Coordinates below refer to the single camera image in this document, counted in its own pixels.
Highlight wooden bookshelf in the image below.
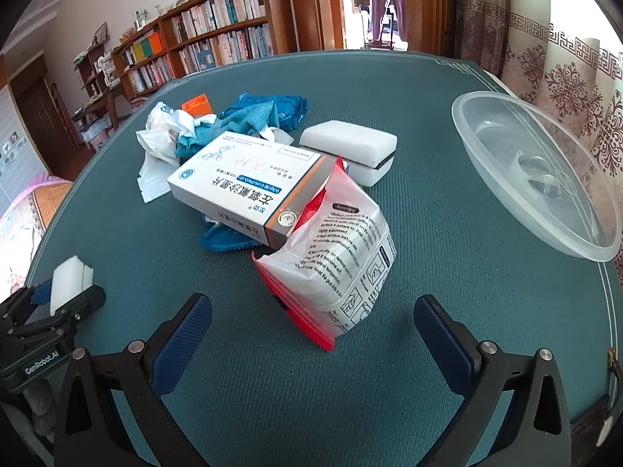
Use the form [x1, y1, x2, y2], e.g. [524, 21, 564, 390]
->
[111, 0, 293, 103]

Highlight red and white plastic bag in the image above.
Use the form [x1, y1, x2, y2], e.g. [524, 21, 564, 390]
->
[251, 157, 398, 352]

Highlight orange and yellow block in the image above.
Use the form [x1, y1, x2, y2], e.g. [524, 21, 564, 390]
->
[181, 95, 214, 114]

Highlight wooden door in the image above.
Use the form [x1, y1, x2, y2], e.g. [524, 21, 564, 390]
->
[406, 0, 458, 56]

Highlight brown wooden cabinet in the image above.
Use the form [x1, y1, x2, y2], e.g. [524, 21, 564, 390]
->
[10, 68, 74, 166]

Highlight clear plastic bowl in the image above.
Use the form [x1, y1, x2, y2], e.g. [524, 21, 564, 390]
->
[451, 91, 623, 261]

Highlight white and blue medicine box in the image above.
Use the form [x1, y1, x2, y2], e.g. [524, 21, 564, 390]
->
[167, 131, 341, 250]

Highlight blue plastic packet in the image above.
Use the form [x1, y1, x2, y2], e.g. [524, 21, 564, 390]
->
[229, 92, 310, 132]

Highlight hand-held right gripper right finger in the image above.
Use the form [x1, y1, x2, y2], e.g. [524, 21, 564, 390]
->
[413, 294, 572, 467]

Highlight patterned curtain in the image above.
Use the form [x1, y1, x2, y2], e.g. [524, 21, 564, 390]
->
[455, 0, 623, 176]

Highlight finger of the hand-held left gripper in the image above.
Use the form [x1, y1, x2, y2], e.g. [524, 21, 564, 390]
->
[49, 284, 106, 328]
[19, 279, 53, 309]

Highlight small white sponge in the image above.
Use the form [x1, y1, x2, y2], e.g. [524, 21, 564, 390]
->
[50, 254, 94, 313]

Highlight cracker packet with blue edge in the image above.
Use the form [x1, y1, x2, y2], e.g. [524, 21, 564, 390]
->
[199, 211, 266, 254]

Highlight white sponge with black stripe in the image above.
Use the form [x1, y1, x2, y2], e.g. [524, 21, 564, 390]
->
[298, 119, 397, 188]

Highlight teal cloth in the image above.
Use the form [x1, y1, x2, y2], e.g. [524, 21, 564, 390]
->
[175, 102, 280, 159]

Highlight small wooden shelf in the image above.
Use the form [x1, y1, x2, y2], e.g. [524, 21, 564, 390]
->
[72, 22, 122, 151]

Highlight hanging purple pants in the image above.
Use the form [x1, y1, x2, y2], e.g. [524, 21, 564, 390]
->
[368, 0, 410, 44]

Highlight pink printed blanket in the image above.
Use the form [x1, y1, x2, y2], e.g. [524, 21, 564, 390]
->
[0, 175, 74, 302]

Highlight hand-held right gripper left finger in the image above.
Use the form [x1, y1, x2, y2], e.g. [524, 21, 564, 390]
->
[53, 293, 213, 467]

